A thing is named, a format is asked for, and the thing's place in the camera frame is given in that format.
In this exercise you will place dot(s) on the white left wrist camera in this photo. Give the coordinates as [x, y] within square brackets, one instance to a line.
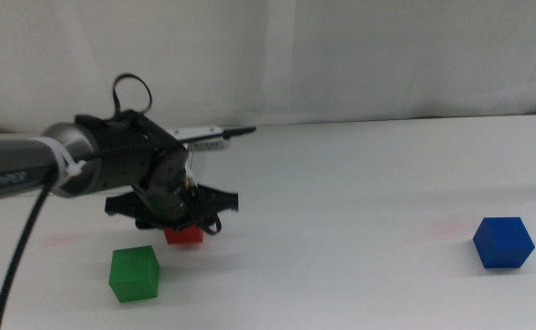
[199, 134]

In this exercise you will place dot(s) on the white zip tie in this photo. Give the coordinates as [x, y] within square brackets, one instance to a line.
[63, 158]

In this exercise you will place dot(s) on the green cube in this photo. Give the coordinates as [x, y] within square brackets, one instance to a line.
[134, 275]

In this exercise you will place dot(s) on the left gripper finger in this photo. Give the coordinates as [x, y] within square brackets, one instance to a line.
[150, 224]

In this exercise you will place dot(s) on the white backdrop curtain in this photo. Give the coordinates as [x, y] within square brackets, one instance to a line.
[341, 55]

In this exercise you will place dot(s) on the red cube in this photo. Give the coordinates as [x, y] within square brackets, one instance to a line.
[184, 235]

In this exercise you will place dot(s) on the blue cube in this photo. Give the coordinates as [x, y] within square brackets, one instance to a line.
[503, 243]

